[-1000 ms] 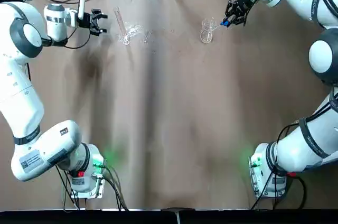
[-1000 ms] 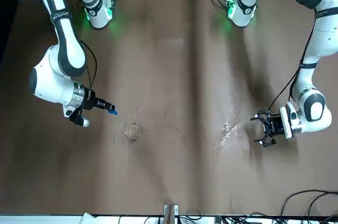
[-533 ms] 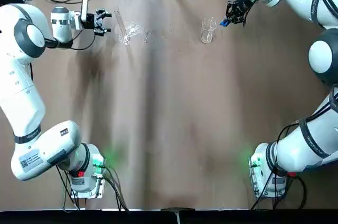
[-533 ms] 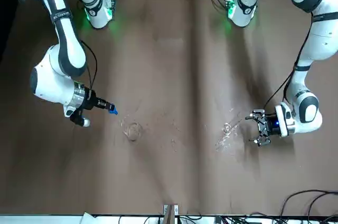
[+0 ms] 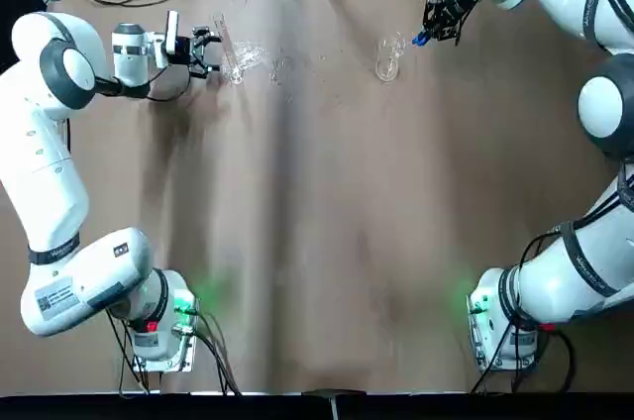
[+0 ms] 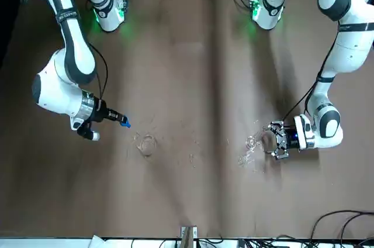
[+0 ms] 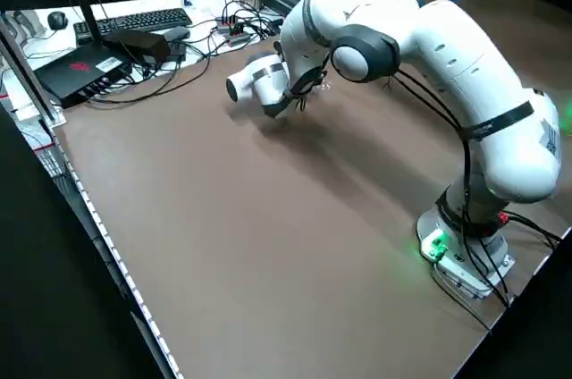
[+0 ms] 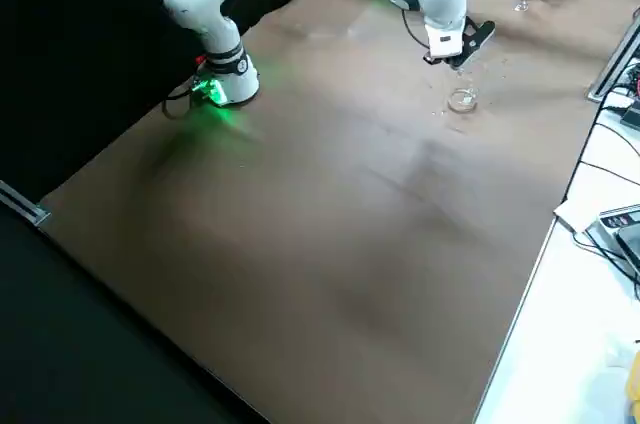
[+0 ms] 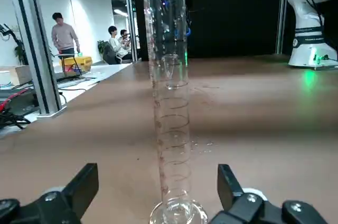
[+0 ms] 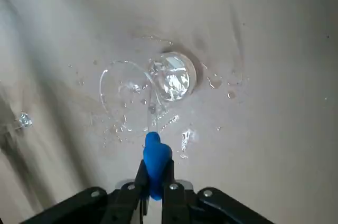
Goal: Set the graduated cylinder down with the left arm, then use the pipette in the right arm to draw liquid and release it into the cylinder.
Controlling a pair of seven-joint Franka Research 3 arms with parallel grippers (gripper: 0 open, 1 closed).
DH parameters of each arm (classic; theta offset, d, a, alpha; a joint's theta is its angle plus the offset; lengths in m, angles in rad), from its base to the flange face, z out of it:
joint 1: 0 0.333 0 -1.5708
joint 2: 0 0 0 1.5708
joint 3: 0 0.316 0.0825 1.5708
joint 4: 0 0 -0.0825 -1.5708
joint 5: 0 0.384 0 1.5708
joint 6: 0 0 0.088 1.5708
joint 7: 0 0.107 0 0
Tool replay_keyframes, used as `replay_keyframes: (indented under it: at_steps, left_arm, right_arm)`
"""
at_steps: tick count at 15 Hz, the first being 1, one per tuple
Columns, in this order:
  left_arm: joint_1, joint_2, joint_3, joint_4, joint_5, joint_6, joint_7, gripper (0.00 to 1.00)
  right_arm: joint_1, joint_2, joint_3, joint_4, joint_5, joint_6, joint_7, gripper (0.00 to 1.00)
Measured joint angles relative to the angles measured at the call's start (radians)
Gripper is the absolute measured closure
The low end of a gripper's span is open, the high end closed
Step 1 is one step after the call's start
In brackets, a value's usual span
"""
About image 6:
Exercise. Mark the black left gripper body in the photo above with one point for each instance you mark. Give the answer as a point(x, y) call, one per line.
point(292, 138)

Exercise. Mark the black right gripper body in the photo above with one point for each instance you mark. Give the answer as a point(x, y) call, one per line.
point(100, 112)

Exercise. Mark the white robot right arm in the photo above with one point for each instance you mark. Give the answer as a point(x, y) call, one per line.
point(58, 96)

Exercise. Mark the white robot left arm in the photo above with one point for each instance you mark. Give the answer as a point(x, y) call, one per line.
point(347, 55)

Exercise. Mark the white paper sheet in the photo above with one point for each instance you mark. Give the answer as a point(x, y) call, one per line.
point(97, 242)

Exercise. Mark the aluminium profile post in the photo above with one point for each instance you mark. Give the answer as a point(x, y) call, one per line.
point(188, 237)

